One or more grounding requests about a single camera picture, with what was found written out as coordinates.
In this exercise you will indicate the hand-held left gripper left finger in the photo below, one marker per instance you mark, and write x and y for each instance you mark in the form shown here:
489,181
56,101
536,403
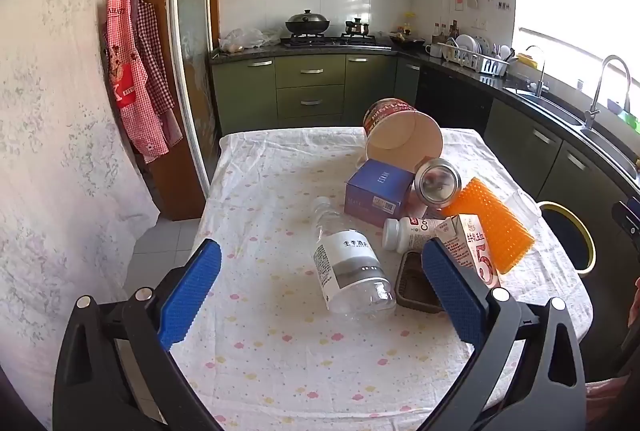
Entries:
192,291

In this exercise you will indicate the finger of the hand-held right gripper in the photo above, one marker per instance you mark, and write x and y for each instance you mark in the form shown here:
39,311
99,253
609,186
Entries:
627,217

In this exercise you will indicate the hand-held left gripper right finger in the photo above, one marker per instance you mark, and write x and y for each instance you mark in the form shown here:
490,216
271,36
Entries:
450,291

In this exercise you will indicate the black plastic tray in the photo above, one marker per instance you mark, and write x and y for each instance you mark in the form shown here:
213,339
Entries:
412,286

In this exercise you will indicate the yellow rimmed blue bin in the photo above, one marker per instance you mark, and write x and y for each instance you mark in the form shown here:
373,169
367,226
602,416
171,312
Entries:
591,241

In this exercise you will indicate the white milk carton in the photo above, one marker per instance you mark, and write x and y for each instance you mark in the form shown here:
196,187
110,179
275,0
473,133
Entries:
475,246

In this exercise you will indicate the white pill bottle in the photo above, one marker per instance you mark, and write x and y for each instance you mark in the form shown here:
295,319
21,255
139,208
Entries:
410,235

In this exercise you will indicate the orange bristle mat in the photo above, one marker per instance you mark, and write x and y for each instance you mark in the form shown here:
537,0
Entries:
495,221

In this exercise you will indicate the clear plastic cup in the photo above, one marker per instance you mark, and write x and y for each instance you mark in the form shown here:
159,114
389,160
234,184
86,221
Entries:
524,210

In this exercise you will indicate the clear plastic water bottle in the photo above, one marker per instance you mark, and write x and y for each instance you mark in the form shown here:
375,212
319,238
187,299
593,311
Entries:
350,261

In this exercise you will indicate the red soda can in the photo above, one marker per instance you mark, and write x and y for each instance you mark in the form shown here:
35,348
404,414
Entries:
437,183

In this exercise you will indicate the purple cardboard box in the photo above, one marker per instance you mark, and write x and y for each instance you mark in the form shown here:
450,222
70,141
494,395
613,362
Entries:
375,186

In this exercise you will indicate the paper instant noodle cup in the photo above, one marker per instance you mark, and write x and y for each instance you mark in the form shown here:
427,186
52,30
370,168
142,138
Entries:
400,141

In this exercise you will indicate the white dotted tablecloth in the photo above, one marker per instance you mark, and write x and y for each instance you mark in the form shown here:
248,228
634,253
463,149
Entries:
275,351

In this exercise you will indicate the tall steel faucet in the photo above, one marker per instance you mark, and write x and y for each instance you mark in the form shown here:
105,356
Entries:
595,101

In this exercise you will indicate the steel double sink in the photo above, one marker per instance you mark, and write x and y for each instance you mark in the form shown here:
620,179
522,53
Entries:
555,106

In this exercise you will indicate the small steel faucet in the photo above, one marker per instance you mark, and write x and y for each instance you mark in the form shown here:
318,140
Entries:
541,71

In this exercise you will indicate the pink clothing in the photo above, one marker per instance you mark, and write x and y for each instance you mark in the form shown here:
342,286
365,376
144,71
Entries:
612,393

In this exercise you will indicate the black kitchen countertop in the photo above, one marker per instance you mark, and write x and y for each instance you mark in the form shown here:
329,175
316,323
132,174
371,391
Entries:
480,78

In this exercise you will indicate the red checked apron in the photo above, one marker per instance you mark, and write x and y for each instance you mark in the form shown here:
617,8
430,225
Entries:
130,86

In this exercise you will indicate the white dish rack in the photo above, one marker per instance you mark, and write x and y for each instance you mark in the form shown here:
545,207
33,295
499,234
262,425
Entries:
480,61

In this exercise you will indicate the dark red gingham apron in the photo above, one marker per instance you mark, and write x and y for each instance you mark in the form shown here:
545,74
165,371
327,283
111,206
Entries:
156,61

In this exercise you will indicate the green lower kitchen cabinets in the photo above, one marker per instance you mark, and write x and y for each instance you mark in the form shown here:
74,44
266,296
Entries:
310,86

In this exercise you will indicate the black frying pan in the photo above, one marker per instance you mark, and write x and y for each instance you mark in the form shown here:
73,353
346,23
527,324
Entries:
407,42

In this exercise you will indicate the clear plastic bag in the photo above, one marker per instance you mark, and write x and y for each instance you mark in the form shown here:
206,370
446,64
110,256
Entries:
245,38

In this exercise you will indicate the small steel pot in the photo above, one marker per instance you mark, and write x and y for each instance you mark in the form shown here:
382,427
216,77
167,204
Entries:
357,28

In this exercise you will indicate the black gas stove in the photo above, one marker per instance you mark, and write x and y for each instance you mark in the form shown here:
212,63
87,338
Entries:
325,41

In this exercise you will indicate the frosted glass sliding door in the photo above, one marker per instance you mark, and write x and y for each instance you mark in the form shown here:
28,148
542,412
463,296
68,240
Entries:
192,11

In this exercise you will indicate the black wok with lid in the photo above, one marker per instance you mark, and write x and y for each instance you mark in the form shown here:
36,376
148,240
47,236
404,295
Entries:
307,23

